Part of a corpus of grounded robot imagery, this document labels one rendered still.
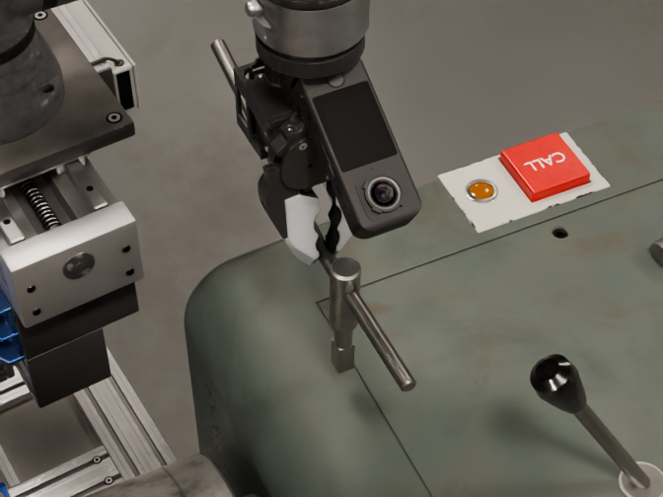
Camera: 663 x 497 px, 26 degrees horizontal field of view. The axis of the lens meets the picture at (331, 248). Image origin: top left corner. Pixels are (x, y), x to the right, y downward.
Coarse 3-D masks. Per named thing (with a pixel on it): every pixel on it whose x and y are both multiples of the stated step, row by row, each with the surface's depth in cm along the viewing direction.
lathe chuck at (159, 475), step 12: (132, 480) 115; (144, 480) 114; (156, 480) 113; (168, 480) 113; (96, 492) 116; (108, 492) 114; (120, 492) 113; (132, 492) 112; (144, 492) 112; (156, 492) 111; (168, 492) 111; (180, 492) 110
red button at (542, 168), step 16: (528, 144) 130; (544, 144) 130; (560, 144) 130; (512, 160) 128; (528, 160) 128; (544, 160) 128; (560, 160) 128; (576, 160) 128; (512, 176) 128; (528, 176) 127; (544, 176) 127; (560, 176) 127; (576, 176) 127; (528, 192) 126; (544, 192) 126
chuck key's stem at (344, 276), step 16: (336, 272) 102; (352, 272) 102; (336, 288) 103; (352, 288) 103; (336, 304) 104; (336, 320) 105; (352, 320) 106; (336, 336) 108; (336, 352) 109; (352, 352) 109; (336, 368) 110; (352, 368) 111
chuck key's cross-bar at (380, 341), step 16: (224, 48) 113; (224, 64) 113; (320, 240) 106; (320, 256) 105; (352, 304) 102; (368, 320) 101; (368, 336) 101; (384, 336) 100; (384, 352) 99; (400, 368) 98; (400, 384) 98
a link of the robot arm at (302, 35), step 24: (264, 0) 87; (360, 0) 88; (264, 24) 89; (288, 24) 88; (312, 24) 87; (336, 24) 88; (360, 24) 89; (288, 48) 89; (312, 48) 89; (336, 48) 89
